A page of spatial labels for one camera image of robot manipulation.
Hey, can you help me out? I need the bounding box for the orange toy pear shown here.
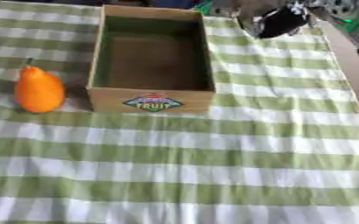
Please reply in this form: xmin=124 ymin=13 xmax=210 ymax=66
xmin=14 ymin=57 xmax=67 ymax=114

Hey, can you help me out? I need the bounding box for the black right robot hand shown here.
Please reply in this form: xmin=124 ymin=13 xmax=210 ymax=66
xmin=236 ymin=3 xmax=312 ymax=39

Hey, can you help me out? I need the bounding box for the tan cardboard box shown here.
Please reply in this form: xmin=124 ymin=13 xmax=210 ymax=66
xmin=86 ymin=4 xmax=218 ymax=114

